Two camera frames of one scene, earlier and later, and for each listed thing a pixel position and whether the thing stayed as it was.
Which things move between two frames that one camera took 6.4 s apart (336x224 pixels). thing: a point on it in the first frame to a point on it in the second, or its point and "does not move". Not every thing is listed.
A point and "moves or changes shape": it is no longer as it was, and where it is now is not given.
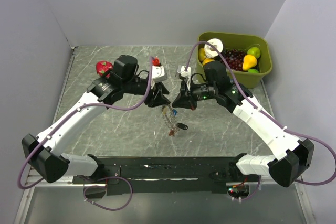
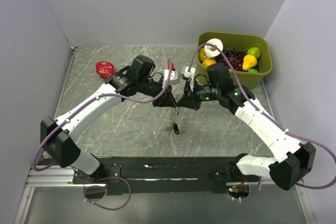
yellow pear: [250, 61] does not move
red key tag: [171, 132] moves or changes shape
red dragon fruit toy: [103, 68] does not move
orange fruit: [208, 60] does not move
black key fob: [182, 126] to [176, 130]
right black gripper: [186, 99] does not move
